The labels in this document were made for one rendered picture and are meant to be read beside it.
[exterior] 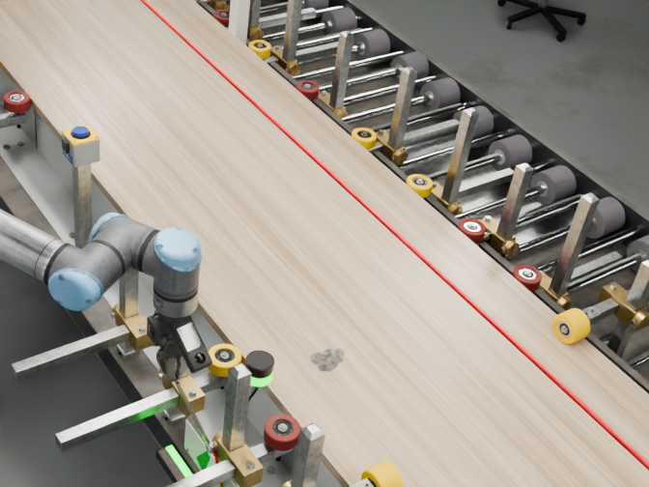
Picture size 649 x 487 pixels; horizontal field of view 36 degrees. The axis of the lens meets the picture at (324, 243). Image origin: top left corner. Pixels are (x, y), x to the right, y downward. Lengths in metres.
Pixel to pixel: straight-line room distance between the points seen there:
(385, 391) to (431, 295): 0.38
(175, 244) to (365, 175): 1.18
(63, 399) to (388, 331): 1.38
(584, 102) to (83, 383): 3.21
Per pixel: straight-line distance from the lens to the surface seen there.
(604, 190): 3.38
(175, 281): 1.98
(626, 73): 6.07
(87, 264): 1.93
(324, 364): 2.40
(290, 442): 2.25
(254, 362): 2.11
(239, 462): 2.24
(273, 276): 2.63
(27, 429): 3.46
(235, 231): 2.76
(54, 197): 3.33
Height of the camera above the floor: 2.61
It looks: 38 degrees down
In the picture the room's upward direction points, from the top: 9 degrees clockwise
